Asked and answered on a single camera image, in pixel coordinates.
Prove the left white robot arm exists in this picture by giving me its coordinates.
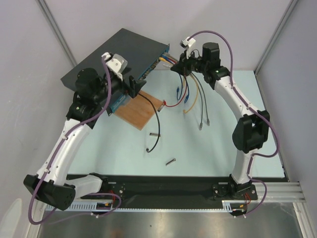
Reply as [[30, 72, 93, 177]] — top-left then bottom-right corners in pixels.
[[23, 67, 146, 213]]

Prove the blue plugged patch cable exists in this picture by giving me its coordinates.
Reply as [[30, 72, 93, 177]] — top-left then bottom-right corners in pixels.
[[160, 55, 191, 103]]

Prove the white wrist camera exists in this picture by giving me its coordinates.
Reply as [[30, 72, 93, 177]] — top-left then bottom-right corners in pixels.
[[101, 52, 128, 81], [180, 37, 196, 59]]

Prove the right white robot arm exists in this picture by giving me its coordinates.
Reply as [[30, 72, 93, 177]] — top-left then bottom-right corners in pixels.
[[171, 39, 270, 199]]

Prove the orange plugged patch cable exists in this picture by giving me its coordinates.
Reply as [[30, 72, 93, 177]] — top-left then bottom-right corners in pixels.
[[182, 75, 199, 115]]

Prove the red patch cable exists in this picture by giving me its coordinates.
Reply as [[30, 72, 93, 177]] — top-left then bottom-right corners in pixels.
[[161, 56, 188, 108]]

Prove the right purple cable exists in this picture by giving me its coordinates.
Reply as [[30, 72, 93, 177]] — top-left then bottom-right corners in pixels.
[[187, 30, 279, 218]]

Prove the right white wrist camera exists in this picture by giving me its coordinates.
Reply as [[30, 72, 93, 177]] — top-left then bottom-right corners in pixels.
[[180, 37, 196, 59]]

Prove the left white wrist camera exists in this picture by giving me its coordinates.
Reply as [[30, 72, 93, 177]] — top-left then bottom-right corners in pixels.
[[101, 52, 128, 81]]

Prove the wooden board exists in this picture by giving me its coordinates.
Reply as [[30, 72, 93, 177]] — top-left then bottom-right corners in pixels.
[[114, 94, 155, 130]]

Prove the white cable duct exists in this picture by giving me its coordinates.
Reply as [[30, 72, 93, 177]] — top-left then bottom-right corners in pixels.
[[46, 200, 248, 212]]

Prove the dark grey network switch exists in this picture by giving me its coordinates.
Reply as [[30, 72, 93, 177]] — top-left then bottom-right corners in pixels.
[[61, 28, 169, 121]]

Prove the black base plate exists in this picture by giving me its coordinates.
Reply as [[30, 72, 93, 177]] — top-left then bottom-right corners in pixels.
[[80, 174, 258, 210]]

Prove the black cable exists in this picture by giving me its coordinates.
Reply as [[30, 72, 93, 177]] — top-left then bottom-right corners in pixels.
[[137, 90, 161, 153]]

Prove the aluminium rail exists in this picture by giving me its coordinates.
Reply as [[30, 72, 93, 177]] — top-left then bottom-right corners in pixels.
[[264, 182, 306, 203]]

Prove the long grey patch cable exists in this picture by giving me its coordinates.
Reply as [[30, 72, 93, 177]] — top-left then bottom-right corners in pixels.
[[164, 53, 206, 130]]

